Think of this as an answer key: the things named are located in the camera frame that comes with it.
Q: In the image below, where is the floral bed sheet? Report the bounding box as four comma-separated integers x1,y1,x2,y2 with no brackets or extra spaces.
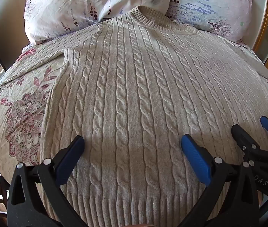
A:
0,40,268,194

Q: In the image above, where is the beige cable-knit sweater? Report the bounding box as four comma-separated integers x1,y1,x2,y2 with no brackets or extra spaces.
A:
0,6,268,227

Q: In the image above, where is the blue lavender print pillow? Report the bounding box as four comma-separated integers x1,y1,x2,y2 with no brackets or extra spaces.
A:
166,0,259,43

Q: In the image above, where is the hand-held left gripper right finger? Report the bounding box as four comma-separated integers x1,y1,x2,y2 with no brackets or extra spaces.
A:
179,134,259,227

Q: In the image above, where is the white floral pillow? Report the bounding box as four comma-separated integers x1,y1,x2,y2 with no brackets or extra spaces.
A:
23,0,171,45

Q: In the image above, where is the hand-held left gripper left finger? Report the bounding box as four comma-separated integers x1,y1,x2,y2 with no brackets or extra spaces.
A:
7,135,88,227

